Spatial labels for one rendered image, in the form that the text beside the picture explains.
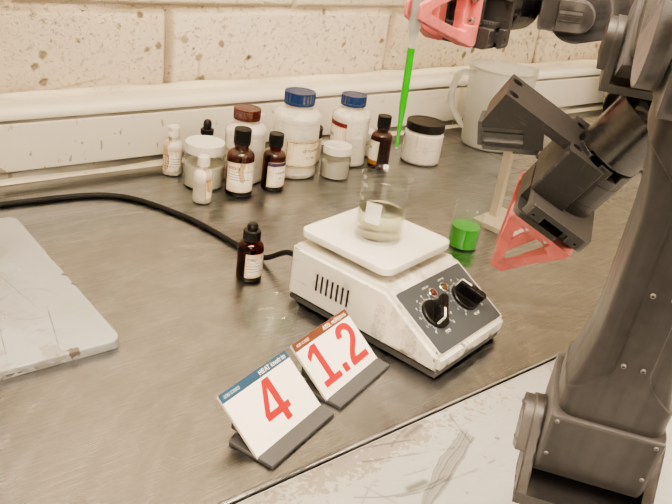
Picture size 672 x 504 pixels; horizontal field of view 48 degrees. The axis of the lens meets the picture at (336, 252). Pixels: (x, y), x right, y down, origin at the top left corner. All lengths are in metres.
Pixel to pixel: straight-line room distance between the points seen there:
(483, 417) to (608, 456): 0.24
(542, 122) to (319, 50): 0.73
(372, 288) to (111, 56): 0.57
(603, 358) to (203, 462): 0.32
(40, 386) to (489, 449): 0.39
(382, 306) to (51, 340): 0.31
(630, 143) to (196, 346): 0.43
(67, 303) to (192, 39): 0.54
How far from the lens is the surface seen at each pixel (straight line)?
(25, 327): 0.77
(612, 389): 0.48
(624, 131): 0.66
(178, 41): 1.19
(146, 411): 0.67
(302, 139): 1.15
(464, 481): 0.65
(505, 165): 1.12
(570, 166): 0.67
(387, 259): 0.76
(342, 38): 1.37
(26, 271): 0.86
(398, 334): 0.75
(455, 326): 0.77
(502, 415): 0.73
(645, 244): 0.42
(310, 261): 0.80
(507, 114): 0.67
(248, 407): 0.64
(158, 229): 0.98
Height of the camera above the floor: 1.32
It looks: 26 degrees down
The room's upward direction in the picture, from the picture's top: 8 degrees clockwise
